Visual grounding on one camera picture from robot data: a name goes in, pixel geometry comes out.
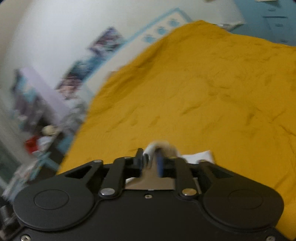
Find blue wardrobe with drawers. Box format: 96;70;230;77
233;1;295;46

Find blue white desk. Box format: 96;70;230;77
1;132;74;202

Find white long-sleeve printed shirt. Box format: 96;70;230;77
125;141;215;190

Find round beige lamp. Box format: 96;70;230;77
42;125;57;136

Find white blue bed headboard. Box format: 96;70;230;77
78;8;192;102

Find white blue wall shelf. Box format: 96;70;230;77
11;67;70;136

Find blue nightstand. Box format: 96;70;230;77
216;21;244;32

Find mustard yellow quilt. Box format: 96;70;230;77
60;21;295;239

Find anime wall posters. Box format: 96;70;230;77
56;27;125;100

